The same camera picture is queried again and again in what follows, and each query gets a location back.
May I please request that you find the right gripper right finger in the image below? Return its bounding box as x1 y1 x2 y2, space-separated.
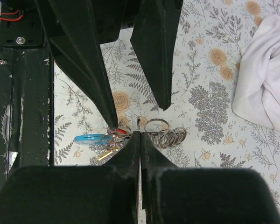
140 133 280 224

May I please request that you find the crumpled white cloth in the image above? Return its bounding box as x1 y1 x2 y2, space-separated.
232 14 280 131

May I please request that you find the blue key tag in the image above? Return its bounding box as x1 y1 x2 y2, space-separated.
74 134 112 146

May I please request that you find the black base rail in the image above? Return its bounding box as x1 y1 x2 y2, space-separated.
0 0 54 190

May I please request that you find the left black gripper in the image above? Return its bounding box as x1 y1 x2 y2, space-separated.
35 0 183 130

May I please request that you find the yellow tagged key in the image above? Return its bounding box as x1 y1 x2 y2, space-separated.
98 147 119 161

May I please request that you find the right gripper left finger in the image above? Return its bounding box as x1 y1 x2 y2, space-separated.
0 131 140 224

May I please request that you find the red tagged key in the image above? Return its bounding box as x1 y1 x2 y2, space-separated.
113 128 128 136

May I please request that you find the floral table mat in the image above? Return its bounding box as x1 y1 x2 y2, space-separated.
48 0 280 224

